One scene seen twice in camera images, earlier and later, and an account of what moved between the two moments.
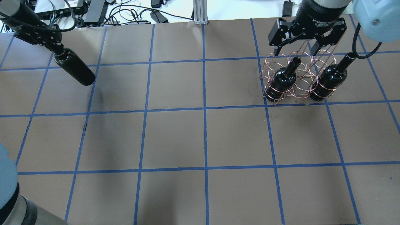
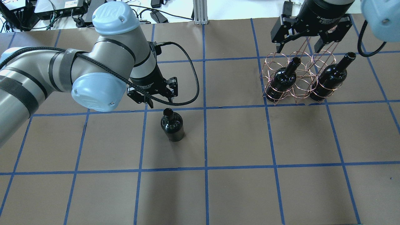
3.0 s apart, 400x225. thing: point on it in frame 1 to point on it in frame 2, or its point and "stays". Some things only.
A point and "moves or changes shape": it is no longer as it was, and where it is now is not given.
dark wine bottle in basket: (283, 79) stays
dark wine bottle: (70, 63) moves or changes shape
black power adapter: (158, 17) stays
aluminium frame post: (200, 12) stays
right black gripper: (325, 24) stays
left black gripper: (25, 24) to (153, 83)
